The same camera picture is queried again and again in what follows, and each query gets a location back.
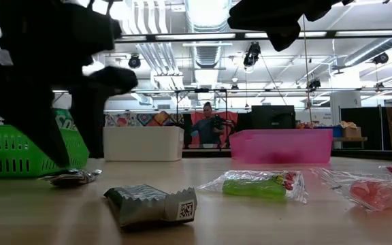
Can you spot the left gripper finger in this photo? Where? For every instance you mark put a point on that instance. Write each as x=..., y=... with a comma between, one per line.
x=36, y=115
x=94, y=109

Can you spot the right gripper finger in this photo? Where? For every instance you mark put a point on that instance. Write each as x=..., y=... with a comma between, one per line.
x=250, y=18

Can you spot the brown Hershey's candy bar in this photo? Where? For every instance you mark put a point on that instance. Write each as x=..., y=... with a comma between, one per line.
x=71, y=177

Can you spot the silver foil snack packet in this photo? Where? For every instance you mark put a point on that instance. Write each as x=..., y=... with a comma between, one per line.
x=148, y=204

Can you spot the green candy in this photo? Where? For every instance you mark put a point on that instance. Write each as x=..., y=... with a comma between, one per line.
x=257, y=187

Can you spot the orange candy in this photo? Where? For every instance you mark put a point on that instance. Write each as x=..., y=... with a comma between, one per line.
x=376, y=194

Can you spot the green soda can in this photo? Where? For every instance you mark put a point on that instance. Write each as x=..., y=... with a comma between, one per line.
x=63, y=120

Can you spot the black ceiling spotlight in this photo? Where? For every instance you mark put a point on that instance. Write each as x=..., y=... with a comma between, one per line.
x=134, y=62
x=252, y=54
x=381, y=58
x=314, y=84

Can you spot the colourful patchwork quilt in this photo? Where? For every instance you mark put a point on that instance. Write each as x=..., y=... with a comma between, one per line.
x=145, y=119

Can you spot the white plastic basket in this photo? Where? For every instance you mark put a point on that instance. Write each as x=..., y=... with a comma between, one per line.
x=145, y=144

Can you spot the black overhead light bar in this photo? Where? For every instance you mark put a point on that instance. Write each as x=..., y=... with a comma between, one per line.
x=189, y=36

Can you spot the black background truss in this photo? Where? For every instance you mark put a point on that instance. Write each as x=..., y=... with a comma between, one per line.
x=267, y=90

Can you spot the orange hanging cloth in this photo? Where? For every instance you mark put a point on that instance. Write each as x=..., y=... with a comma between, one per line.
x=231, y=117

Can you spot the black monitor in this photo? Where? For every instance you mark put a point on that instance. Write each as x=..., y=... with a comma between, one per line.
x=272, y=117

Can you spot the person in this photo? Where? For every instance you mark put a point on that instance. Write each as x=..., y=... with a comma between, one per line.
x=208, y=132

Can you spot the blue bin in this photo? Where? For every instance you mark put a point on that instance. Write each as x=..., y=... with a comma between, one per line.
x=332, y=131

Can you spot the cardboard box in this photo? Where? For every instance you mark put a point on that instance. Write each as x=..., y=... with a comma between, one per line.
x=351, y=132

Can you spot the wooden side table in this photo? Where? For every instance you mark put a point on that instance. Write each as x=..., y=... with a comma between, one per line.
x=349, y=139

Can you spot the red plastic basket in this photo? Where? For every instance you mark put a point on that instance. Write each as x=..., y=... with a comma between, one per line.
x=281, y=148

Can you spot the silver ventilation duct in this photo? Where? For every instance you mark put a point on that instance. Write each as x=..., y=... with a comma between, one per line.
x=208, y=13

